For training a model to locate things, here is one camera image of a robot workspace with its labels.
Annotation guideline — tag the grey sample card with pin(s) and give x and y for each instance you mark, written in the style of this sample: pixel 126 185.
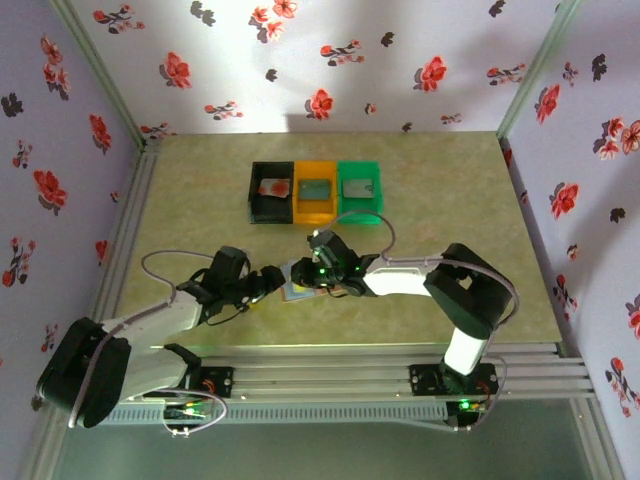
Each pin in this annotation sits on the grey sample card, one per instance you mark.
pixel 358 188

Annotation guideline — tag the controller board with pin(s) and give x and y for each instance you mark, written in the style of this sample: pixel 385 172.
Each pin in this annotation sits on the controller board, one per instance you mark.
pixel 467 406
pixel 187 411

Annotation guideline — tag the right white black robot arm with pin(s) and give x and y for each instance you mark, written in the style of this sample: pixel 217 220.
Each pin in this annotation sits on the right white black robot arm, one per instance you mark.
pixel 470 290

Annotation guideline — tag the aluminium corner post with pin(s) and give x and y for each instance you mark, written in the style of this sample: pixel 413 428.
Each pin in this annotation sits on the aluminium corner post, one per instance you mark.
pixel 95 65
pixel 540 65

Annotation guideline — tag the green plastic bin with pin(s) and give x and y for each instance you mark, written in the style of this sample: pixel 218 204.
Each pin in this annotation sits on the green plastic bin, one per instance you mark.
pixel 360 207

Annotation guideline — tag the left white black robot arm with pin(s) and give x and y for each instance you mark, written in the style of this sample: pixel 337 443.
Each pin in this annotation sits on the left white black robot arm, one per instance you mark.
pixel 80 370

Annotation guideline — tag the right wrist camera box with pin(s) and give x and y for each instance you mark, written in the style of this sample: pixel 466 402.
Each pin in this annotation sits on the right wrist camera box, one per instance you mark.
pixel 315 243

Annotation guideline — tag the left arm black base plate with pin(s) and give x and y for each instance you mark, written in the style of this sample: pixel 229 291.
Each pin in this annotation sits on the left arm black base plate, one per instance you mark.
pixel 220 382

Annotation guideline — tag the left controller board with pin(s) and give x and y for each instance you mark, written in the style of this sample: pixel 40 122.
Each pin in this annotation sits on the left controller board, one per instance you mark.
pixel 187 411

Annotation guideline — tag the yellow credit card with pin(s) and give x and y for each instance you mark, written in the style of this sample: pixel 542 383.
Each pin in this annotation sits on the yellow credit card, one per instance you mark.
pixel 300 288

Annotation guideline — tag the yellow plastic bin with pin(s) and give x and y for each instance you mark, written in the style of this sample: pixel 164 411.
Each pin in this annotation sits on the yellow plastic bin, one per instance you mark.
pixel 316 212

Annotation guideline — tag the red flower credit card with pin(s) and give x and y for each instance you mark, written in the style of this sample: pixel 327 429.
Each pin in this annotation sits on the red flower credit card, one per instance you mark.
pixel 275 187

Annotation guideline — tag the teal sample card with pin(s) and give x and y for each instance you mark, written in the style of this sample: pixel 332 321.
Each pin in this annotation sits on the teal sample card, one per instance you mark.
pixel 315 190

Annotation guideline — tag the aluminium frame rail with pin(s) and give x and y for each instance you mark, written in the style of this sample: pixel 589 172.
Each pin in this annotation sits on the aluminium frame rail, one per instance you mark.
pixel 320 375

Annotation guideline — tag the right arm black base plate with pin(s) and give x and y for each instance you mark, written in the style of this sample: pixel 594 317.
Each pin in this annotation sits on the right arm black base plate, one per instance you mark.
pixel 422 380

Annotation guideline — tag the pink card holder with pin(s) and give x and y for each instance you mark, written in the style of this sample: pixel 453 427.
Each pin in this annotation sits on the pink card holder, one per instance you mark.
pixel 287 297

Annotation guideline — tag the aluminium side rail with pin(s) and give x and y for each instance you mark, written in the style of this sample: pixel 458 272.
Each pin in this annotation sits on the aluminium side rail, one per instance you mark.
pixel 132 200

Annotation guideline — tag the black plastic bin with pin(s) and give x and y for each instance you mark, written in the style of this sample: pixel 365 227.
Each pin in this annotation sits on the black plastic bin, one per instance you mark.
pixel 271 212

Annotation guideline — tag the right controller board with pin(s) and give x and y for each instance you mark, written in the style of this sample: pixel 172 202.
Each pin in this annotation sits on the right controller board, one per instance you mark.
pixel 467 406

